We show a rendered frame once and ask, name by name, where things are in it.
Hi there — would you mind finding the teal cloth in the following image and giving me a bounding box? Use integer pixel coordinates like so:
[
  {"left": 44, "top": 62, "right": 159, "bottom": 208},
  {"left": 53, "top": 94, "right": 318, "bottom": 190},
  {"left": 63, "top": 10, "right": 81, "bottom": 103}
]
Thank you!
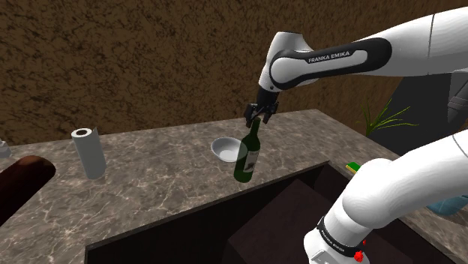
[{"left": 426, "top": 195, "right": 468, "bottom": 217}]

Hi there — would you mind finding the dark brown cylinder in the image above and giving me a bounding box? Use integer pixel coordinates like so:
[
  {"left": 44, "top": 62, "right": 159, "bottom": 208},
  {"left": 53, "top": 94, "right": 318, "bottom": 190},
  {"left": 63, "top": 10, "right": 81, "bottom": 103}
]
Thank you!
[{"left": 0, "top": 154, "right": 57, "bottom": 227}]

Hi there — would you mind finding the white bowl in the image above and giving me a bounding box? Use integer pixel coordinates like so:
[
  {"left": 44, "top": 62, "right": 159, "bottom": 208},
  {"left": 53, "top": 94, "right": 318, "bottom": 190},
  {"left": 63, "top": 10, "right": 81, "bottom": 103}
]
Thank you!
[{"left": 210, "top": 136, "right": 245, "bottom": 164}]

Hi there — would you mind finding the dark robot stand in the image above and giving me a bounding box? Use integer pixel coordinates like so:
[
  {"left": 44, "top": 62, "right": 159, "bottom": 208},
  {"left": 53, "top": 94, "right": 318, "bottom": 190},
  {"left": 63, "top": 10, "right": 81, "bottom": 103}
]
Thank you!
[{"left": 222, "top": 178, "right": 415, "bottom": 264}]

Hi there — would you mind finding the green leafy plant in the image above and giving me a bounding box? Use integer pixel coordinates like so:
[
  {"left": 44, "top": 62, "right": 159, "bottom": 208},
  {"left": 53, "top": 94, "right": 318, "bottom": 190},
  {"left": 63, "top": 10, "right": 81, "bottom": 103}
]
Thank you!
[{"left": 355, "top": 96, "right": 419, "bottom": 137}]

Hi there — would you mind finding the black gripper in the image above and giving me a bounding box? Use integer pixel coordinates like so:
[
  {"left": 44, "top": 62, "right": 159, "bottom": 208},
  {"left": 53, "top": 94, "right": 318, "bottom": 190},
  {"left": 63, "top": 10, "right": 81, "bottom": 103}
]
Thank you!
[{"left": 243, "top": 86, "right": 281, "bottom": 128}]

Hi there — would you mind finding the small grey object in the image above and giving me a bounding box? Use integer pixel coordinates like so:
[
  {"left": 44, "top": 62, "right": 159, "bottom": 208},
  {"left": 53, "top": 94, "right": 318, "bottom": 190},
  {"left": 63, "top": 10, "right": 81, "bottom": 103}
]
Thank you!
[{"left": 0, "top": 138, "right": 12, "bottom": 159}]

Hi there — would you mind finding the green glass wine bottle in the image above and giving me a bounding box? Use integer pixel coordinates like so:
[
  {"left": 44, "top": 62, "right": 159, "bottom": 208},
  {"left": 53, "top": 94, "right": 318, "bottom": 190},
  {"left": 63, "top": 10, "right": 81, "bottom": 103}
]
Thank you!
[{"left": 233, "top": 116, "right": 262, "bottom": 184}]

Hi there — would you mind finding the white paper towel roll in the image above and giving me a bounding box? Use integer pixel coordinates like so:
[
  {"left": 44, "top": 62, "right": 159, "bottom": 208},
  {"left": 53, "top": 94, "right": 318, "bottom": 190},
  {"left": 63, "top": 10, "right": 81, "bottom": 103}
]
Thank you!
[{"left": 70, "top": 126, "right": 108, "bottom": 181}]

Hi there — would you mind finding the green and yellow sponge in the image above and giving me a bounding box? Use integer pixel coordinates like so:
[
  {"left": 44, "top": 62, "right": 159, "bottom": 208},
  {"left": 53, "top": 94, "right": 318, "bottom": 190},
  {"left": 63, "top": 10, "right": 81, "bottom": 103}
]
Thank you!
[{"left": 345, "top": 160, "right": 363, "bottom": 175}]

